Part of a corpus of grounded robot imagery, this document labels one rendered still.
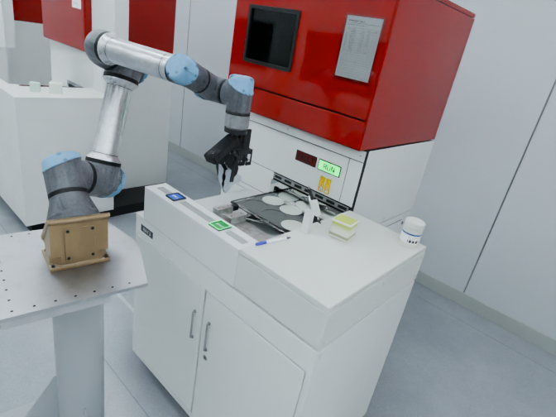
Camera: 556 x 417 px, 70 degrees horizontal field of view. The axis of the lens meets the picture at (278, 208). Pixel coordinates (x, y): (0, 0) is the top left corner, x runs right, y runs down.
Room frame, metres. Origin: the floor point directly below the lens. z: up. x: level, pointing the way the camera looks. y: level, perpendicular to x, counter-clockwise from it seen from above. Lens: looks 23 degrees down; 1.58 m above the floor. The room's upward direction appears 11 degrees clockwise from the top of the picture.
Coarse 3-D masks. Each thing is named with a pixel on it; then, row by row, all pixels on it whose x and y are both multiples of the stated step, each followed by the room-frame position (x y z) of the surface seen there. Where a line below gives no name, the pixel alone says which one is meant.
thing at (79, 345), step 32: (64, 320) 0.98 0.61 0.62; (96, 320) 1.04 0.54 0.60; (64, 352) 0.98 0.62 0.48; (96, 352) 1.04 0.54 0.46; (64, 384) 0.98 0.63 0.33; (96, 384) 1.03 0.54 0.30; (0, 416) 1.04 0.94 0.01; (32, 416) 0.96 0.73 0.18; (64, 416) 0.99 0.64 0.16; (96, 416) 1.03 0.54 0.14
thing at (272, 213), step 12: (276, 192) 1.75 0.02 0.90; (288, 192) 1.78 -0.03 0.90; (240, 204) 1.53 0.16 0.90; (252, 204) 1.56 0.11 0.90; (264, 204) 1.58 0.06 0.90; (288, 204) 1.63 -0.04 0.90; (264, 216) 1.46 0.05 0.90; (276, 216) 1.49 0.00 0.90; (288, 216) 1.51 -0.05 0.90; (300, 216) 1.53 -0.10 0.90
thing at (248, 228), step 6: (222, 216) 1.43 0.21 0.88; (240, 222) 1.41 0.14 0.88; (246, 222) 1.42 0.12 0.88; (240, 228) 1.35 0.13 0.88; (246, 228) 1.36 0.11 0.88; (252, 228) 1.37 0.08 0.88; (258, 228) 1.38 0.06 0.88; (252, 234) 1.32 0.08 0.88; (258, 234) 1.33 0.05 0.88; (264, 234) 1.34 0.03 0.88; (258, 240) 1.29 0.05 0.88; (264, 240) 1.30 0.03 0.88
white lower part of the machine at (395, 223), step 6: (234, 186) 1.99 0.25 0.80; (240, 186) 1.96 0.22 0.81; (222, 192) 2.04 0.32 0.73; (228, 192) 2.01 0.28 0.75; (252, 192) 1.91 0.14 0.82; (408, 210) 2.07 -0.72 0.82; (396, 216) 1.95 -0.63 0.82; (402, 216) 2.01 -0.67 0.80; (408, 216) 2.07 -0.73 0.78; (384, 222) 1.84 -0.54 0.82; (390, 222) 1.89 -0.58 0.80; (396, 222) 1.97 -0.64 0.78; (402, 222) 2.02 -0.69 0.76; (390, 228) 1.91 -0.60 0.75; (396, 228) 1.98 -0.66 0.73
